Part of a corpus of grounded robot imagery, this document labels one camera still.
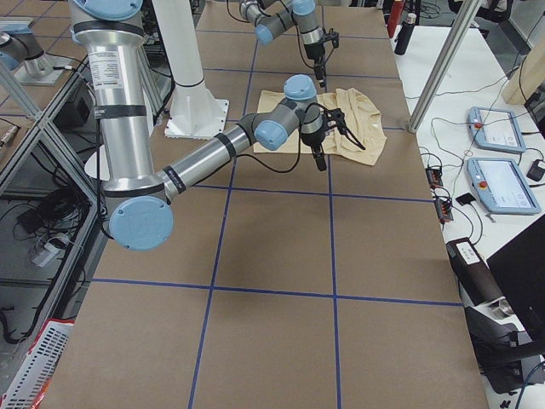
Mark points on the red cylinder bottle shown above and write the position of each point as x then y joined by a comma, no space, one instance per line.
394,17

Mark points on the black brown cylinder device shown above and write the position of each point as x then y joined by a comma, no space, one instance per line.
476,278

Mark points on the upper teach pendant tablet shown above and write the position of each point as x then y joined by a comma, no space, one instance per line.
495,130

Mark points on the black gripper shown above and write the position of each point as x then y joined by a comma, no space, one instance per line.
312,140
313,52

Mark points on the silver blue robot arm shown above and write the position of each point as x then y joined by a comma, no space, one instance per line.
298,14
138,195

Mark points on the lower teach pendant tablet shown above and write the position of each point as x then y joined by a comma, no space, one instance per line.
501,186

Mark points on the orange circuit board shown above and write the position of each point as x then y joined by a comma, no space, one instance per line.
434,177

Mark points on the aluminium frame post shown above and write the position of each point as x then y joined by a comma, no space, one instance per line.
447,53

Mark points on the black water bottle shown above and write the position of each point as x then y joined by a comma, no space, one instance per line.
405,33

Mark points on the teach pendant tablet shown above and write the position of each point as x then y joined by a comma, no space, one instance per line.
501,186
495,130

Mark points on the white perforated basket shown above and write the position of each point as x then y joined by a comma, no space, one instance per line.
31,381

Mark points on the black monitor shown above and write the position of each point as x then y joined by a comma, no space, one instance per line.
518,269

